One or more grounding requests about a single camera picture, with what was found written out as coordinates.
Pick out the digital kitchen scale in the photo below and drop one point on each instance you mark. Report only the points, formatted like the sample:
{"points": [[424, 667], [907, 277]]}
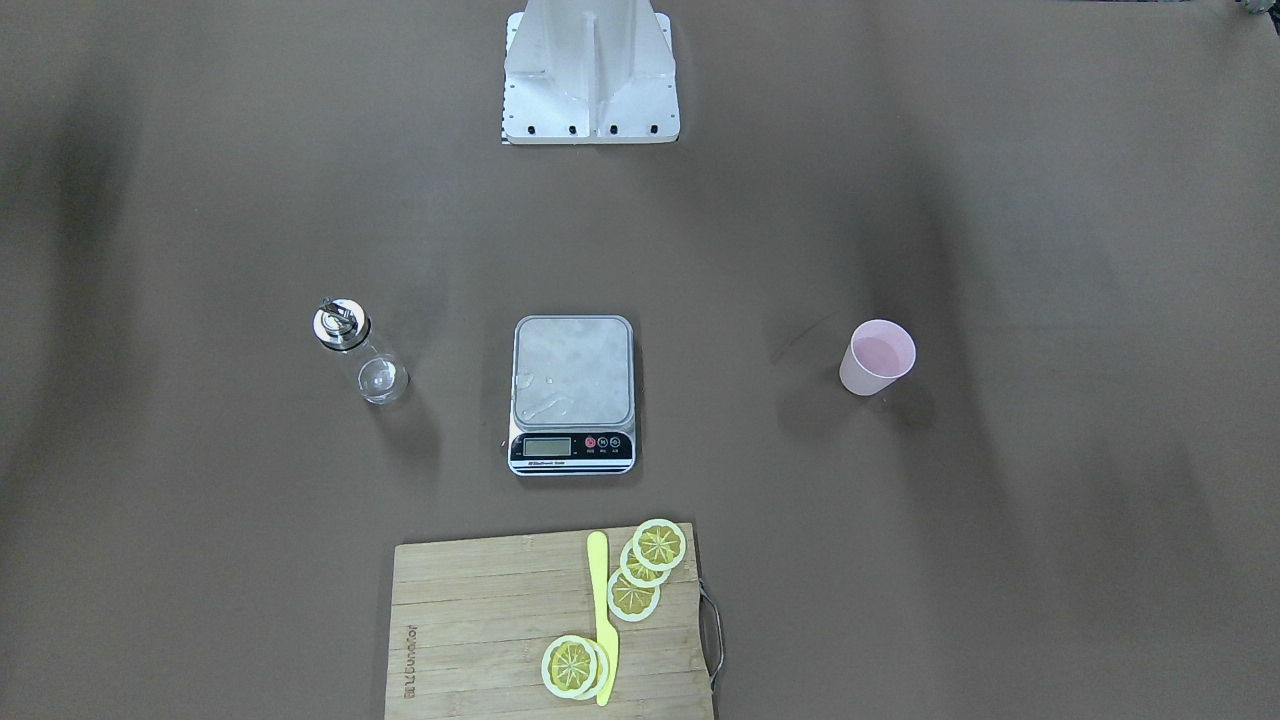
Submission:
{"points": [[572, 396]]}

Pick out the bamboo cutting board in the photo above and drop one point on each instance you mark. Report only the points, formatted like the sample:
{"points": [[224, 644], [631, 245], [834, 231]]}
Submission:
{"points": [[470, 620]]}

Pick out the glass sauce bottle metal spout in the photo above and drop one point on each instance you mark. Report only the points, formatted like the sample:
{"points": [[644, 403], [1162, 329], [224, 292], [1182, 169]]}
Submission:
{"points": [[345, 329]]}

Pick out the lemon slice lower of three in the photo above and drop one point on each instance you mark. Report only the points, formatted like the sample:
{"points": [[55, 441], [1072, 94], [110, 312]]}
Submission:
{"points": [[629, 602]]}

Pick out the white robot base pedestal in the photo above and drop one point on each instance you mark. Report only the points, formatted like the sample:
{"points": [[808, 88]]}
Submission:
{"points": [[589, 73]]}

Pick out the lemon slice behind bottom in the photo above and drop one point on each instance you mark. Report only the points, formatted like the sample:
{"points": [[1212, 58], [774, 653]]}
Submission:
{"points": [[601, 676]]}

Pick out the yellow plastic knife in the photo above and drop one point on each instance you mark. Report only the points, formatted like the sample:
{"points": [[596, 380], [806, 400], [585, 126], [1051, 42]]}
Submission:
{"points": [[599, 564]]}

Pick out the lemon slice front bottom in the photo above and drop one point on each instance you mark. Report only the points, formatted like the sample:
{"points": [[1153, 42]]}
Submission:
{"points": [[568, 666]]}

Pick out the lemon slice middle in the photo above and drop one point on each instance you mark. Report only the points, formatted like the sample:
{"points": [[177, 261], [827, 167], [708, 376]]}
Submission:
{"points": [[636, 573]]}

